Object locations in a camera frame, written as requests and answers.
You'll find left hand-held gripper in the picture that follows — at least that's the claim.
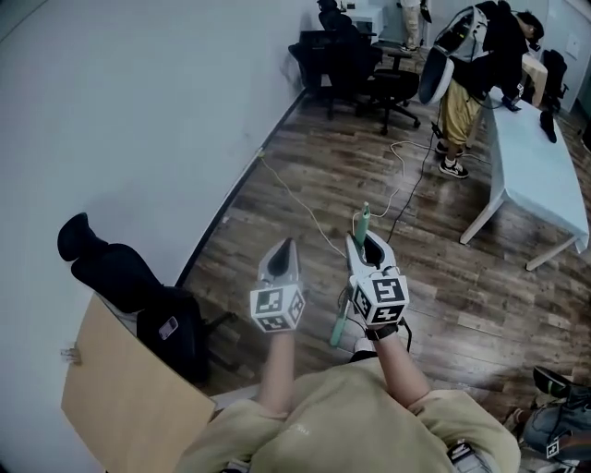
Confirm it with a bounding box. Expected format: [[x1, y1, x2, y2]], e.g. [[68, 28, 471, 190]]
[[249, 236, 308, 334]]

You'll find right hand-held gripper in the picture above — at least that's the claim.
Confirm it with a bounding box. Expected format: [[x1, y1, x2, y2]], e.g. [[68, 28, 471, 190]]
[[341, 233, 411, 328]]

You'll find green handled tool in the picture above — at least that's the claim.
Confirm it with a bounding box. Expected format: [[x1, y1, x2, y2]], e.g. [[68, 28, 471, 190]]
[[329, 200, 373, 346]]

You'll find person's right forearm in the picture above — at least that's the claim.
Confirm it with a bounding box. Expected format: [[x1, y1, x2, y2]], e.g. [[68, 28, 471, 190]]
[[374, 335, 434, 411]]

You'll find person's left forearm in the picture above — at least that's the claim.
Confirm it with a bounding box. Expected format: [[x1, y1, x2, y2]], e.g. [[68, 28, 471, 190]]
[[254, 328, 300, 420]]

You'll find black wrist watch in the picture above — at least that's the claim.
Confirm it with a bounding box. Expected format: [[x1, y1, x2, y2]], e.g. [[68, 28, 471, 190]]
[[364, 324, 402, 342]]

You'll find black headrest office chair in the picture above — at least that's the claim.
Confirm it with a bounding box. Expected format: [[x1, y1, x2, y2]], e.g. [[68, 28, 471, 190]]
[[56, 211, 241, 384]]

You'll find person's beige shirt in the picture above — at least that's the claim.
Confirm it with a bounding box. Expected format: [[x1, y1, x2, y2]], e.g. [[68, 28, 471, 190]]
[[174, 358, 523, 473]]

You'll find white cloth covered table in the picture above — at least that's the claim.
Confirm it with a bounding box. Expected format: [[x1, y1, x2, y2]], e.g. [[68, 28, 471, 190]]
[[460, 86, 591, 273]]

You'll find light wooden table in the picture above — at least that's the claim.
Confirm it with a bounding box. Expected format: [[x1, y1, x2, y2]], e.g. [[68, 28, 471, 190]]
[[60, 294, 259, 473]]

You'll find black green object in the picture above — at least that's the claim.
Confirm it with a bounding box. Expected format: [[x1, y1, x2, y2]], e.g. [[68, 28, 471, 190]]
[[533, 364, 573, 398]]

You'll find black object on table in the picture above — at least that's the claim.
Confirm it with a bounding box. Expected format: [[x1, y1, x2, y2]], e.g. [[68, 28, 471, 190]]
[[537, 109, 560, 144]]

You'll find blue denim bag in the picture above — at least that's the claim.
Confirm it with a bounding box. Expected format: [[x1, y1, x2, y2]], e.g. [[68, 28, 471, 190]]
[[521, 382, 591, 463]]

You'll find light wooden panel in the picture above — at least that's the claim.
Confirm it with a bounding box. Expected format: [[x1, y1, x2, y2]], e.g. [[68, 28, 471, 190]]
[[521, 53, 549, 108]]

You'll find yellow white cable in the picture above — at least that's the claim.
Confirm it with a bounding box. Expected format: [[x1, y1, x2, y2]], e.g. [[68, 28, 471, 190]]
[[256, 147, 348, 261]]

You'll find white floor cable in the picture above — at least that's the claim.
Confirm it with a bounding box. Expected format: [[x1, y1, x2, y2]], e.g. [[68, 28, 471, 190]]
[[368, 139, 490, 221]]

